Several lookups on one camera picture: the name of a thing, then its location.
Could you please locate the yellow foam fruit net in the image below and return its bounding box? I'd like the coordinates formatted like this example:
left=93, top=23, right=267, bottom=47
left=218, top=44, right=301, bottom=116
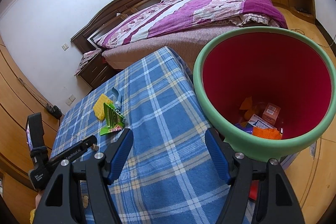
left=93, top=94, right=113, bottom=121

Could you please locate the yellow sleeve forearm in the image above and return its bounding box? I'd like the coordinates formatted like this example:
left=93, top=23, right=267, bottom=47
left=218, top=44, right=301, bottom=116
left=30, top=209, right=36, bottom=224

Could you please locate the left hand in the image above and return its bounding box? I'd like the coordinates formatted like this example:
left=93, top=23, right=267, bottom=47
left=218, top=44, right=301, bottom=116
left=35, top=190, right=44, bottom=209

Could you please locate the peanut lower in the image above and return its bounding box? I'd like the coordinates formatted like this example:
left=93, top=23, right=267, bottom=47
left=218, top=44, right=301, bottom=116
left=82, top=195, right=89, bottom=209

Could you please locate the white teal cardboard box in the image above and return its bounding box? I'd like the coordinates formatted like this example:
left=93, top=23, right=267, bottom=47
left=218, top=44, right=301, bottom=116
left=248, top=114, right=276, bottom=129

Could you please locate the green snack wrapper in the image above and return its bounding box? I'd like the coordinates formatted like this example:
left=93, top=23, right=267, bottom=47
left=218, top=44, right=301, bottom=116
left=100, top=103, right=125, bottom=136

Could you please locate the orange small carton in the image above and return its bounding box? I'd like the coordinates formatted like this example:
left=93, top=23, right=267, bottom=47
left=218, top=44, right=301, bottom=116
left=262, top=103, right=281, bottom=125

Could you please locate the blue plaid tablecloth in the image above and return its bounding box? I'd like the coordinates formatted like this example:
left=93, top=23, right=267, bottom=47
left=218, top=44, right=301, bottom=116
left=52, top=47, right=230, bottom=223

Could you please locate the blue plastic clip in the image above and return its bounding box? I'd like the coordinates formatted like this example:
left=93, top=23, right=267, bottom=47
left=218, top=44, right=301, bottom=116
left=112, top=87, right=122, bottom=110

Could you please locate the wooden wardrobe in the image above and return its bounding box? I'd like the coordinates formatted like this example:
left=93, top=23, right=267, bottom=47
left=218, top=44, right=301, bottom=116
left=1, top=43, right=60, bottom=223

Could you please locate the red bin with green rim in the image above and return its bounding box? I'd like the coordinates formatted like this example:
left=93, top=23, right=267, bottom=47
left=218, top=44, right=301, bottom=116
left=193, top=27, right=335, bottom=161

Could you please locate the dark wooden nightstand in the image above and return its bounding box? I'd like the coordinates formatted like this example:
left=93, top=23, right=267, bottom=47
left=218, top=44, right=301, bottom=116
left=78, top=53, right=120, bottom=90

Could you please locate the cloth on nightstand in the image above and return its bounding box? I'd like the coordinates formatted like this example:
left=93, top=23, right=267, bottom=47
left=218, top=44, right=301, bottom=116
left=74, top=49, right=102, bottom=76

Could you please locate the wooden bed with headboard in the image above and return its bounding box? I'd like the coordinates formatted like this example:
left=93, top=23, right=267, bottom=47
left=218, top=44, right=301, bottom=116
left=71, top=0, right=287, bottom=69

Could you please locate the purple floral quilt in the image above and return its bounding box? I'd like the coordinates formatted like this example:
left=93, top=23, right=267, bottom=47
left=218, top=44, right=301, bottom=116
left=95, top=0, right=287, bottom=49

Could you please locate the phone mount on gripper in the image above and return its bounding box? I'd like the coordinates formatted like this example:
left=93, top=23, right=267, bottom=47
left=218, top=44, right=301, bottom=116
left=26, top=113, right=49, bottom=167

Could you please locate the black power plug cable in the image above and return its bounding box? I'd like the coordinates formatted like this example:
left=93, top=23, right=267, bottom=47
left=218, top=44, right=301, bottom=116
left=45, top=104, right=63, bottom=120

